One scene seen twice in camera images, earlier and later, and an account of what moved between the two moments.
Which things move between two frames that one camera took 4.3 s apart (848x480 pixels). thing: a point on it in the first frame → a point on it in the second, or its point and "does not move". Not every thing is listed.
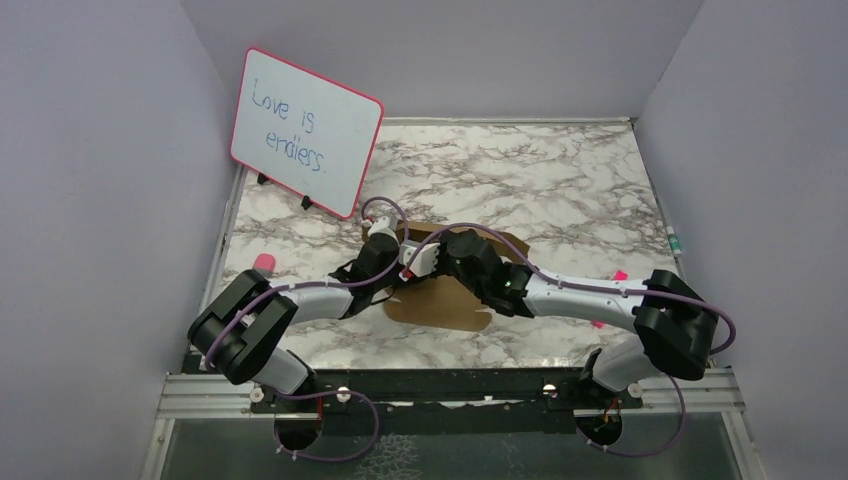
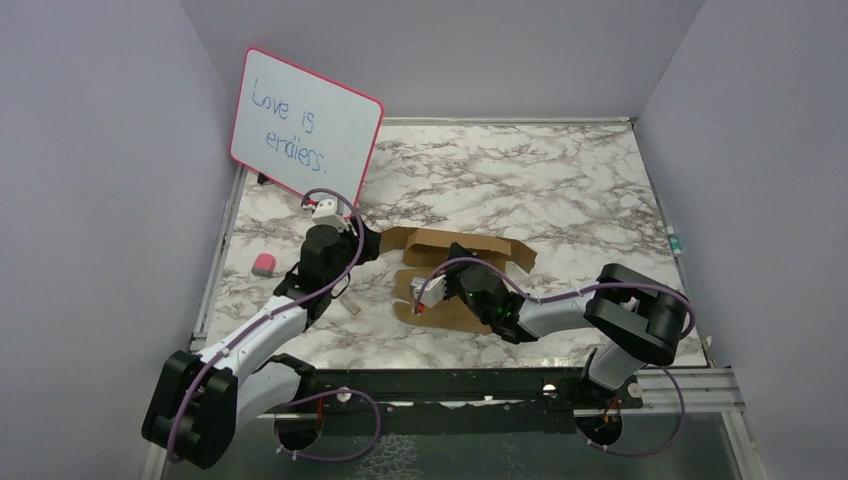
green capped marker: [674, 242] does not move
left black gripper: [393, 284] → [370, 244]
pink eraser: [264, 263] does not move
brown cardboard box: [436, 301] does not move
